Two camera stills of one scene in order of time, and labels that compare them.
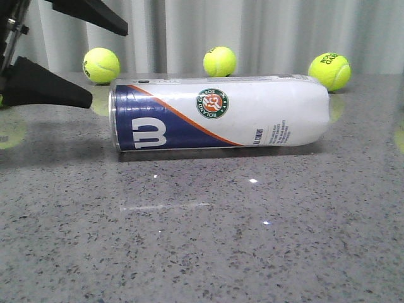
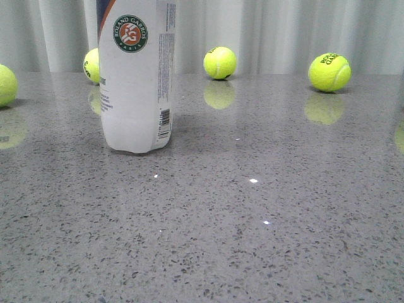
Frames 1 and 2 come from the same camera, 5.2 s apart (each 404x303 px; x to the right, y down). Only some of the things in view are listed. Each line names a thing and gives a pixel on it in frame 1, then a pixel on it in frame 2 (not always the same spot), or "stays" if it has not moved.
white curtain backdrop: x=266 y=36 stays
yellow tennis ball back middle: x=219 y=61 stays
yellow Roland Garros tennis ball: x=332 y=69 stays
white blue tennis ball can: x=149 y=114 to x=137 y=45
